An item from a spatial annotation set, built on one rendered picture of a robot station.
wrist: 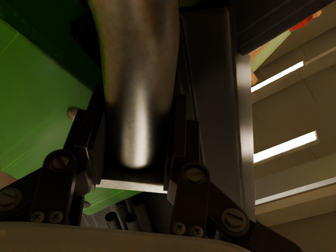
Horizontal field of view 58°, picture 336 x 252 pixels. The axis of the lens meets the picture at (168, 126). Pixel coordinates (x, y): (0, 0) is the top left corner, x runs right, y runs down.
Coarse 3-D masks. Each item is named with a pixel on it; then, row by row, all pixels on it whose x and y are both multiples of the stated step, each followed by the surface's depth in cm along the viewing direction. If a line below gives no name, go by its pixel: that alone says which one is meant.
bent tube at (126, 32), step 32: (96, 0) 9; (128, 0) 9; (160, 0) 9; (128, 32) 10; (160, 32) 10; (128, 64) 10; (160, 64) 11; (128, 96) 12; (160, 96) 12; (128, 128) 13; (160, 128) 13; (128, 160) 14; (160, 160) 15; (160, 192) 15
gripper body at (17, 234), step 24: (0, 240) 9; (24, 240) 9; (48, 240) 9; (72, 240) 9; (96, 240) 9; (120, 240) 9; (144, 240) 9; (168, 240) 9; (192, 240) 9; (216, 240) 10
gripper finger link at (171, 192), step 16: (176, 96) 14; (176, 112) 14; (176, 128) 13; (192, 128) 14; (176, 144) 12; (192, 144) 13; (176, 160) 12; (192, 160) 13; (176, 176) 12; (208, 208) 11; (224, 208) 11; (240, 208) 11; (208, 224) 12; (224, 224) 11; (240, 224) 11
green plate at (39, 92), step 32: (0, 0) 14; (32, 0) 17; (64, 0) 20; (0, 32) 14; (32, 32) 14; (64, 32) 18; (0, 64) 15; (32, 64) 15; (64, 64) 15; (96, 64) 19; (0, 96) 17; (32, 96) 16; (64, 96) 16; (0, 128) 19; (32, 128) 18; (64, 128) 18; (0, 160) 21; (32, 160) 21; (96, 192) 23; (128, 192) 23
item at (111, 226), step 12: (120, 204) 24; (132, 204) 24; (144, 204) 24; (108, 216) 23; (120, 216) 25; (132, 216) 23; (144, 216) 25; (120, 228) 24; (132, 228) 23; (144, 228) 25
